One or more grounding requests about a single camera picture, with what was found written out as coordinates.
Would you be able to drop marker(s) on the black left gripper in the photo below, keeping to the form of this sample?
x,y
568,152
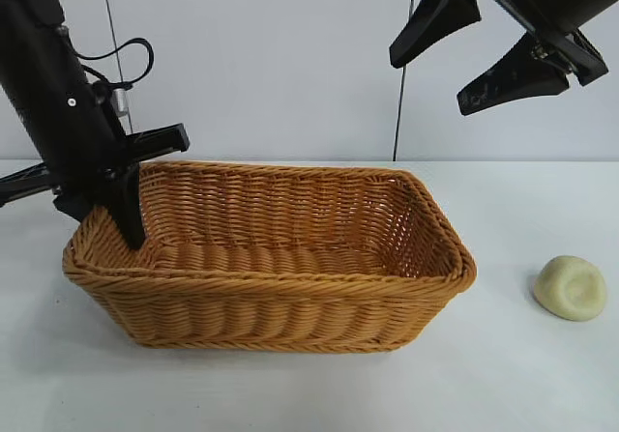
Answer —
x,y
63,123

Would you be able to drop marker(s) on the brown woven wicker basket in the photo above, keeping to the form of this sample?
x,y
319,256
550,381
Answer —
x,y
271,301

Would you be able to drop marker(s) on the pale yellow egg yolk pastry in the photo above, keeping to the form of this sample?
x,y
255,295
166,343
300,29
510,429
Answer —
x,y
570,289

